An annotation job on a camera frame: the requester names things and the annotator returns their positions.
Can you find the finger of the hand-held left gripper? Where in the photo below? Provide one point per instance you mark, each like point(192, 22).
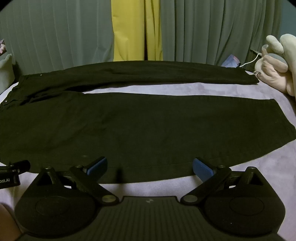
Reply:
point(22, 165)

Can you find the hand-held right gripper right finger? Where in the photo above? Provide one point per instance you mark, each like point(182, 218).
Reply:
point(203, 169)

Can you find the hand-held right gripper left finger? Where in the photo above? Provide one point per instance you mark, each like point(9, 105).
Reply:
point(97, 165)

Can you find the black pants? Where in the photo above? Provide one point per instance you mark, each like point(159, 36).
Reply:
point(129, 129)

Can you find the person's left forearm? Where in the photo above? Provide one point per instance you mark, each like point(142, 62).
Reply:
point(8, 222)

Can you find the lilac bed sheet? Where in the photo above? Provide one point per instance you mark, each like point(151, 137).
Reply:
point(266, 180)

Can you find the pale green pillow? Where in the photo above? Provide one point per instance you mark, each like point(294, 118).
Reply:
point(6, 71)

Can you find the blue printed packet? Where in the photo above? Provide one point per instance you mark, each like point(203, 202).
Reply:
point(230, 60)

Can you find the printed picture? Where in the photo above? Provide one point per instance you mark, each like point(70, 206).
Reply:
point(1, 46)

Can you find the cream plush toy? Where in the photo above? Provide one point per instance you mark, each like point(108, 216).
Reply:
point(277, 67)

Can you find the grey-green curtain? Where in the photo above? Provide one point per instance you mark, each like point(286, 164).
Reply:
point(212, 30)
point(57, 34)

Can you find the yellow curtain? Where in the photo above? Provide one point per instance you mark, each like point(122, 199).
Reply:
point(126, 30)

